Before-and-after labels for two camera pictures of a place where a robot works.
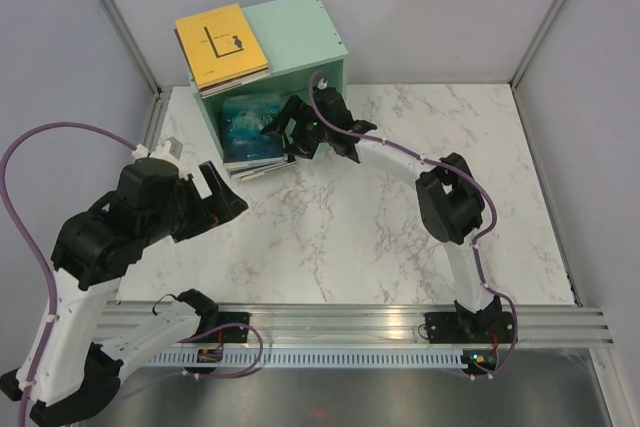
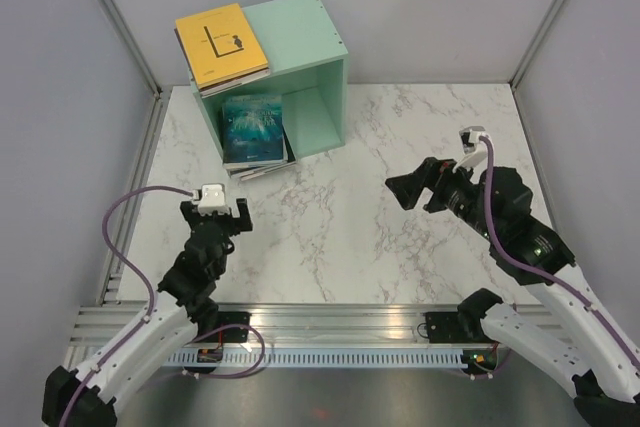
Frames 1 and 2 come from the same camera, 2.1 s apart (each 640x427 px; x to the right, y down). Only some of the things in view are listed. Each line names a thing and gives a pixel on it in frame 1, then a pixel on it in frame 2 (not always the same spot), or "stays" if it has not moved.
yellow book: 220,45 stays
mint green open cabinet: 297,38 stays
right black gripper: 299,111 → 407,188
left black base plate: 233,324 stays
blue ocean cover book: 243,117 stays
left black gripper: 210,210 → 192,213
